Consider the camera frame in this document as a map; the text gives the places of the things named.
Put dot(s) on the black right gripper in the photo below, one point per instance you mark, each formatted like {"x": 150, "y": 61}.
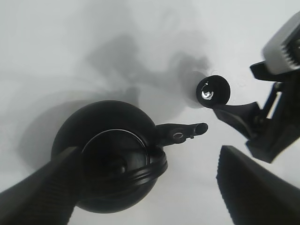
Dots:
{"x": 275, "y": 127}

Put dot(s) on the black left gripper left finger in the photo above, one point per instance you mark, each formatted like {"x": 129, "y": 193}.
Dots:
{"x": 48, "y": 196}

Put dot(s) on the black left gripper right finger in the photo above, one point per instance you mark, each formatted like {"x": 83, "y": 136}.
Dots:
{"x": 252, "y": 194}

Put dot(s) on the small black teacup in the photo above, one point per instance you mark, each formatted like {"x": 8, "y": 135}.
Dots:
{"x": 213, "y": 90}

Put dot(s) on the black teapot with handle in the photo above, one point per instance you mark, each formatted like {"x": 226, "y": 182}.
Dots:
{"x": 122, "y": 152}

